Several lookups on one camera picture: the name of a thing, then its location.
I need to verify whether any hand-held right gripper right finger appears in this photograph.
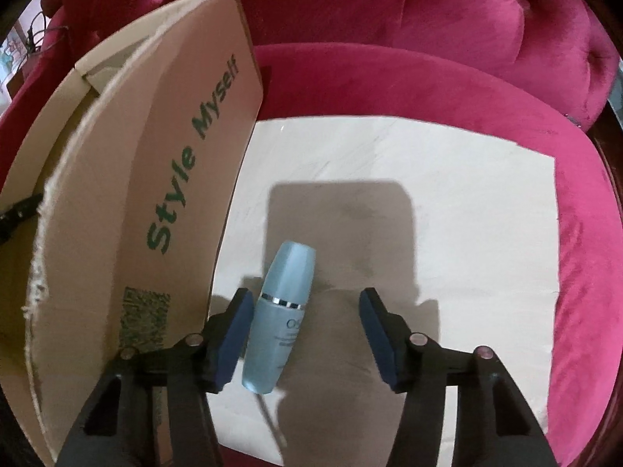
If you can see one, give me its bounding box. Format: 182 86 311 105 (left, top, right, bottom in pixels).
359 288 560 467

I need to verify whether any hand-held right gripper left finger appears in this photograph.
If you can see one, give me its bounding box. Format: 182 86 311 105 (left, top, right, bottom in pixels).
58 288 255 467

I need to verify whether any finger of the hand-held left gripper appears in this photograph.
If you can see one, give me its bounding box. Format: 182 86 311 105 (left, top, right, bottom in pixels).
0 193 44 244

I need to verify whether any light blue bottle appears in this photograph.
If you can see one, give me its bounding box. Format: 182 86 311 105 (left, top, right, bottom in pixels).
242 241 317 395

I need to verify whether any cardboard box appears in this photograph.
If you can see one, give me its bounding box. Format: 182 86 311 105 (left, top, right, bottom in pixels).
0 0 266 467

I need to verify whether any white paper sheet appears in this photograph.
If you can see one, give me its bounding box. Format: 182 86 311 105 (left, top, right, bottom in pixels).
204 116 560 467

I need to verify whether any red velvet tufted sofa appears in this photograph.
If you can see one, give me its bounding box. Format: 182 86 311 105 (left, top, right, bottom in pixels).
0 0 623 467

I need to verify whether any black cable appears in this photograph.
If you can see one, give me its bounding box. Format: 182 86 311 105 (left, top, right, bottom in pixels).
26 10 69 54

